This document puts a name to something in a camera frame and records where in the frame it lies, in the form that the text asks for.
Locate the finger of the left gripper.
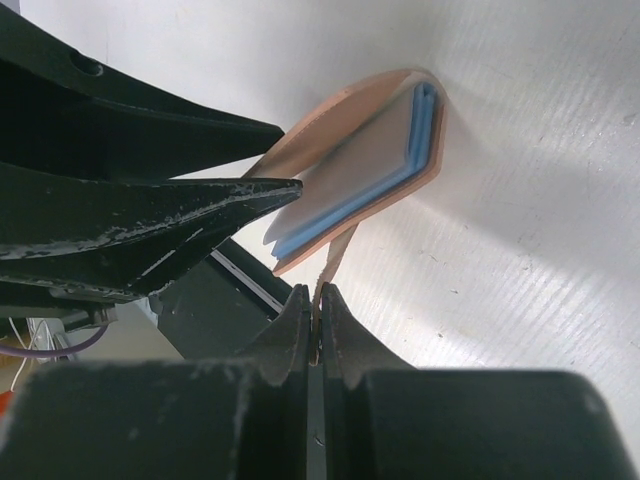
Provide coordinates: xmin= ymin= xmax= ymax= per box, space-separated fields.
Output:
xmin=1 ymin=7 xmax=283 ymax=181
xmin=1 ymin=164 xmax=302 ymax=300

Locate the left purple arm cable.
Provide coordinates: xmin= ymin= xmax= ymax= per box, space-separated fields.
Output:
xmin=0 ymin=324 xmax=106 ymax=359

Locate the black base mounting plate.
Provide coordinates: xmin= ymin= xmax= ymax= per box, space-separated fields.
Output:
xmin=149 ymin=239 xmax=292 ymax=359

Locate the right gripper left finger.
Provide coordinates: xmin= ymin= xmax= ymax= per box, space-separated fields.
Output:
xmin=1 ymin=285 xmax=310 ymax=479

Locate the tan leather card holder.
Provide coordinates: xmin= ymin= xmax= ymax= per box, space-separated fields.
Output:
xmin=245 ymin=68 xmax=448 ymax=364

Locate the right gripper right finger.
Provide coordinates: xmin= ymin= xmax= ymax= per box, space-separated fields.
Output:
xmin=320 ymin=284 xmax=639 ymax=479

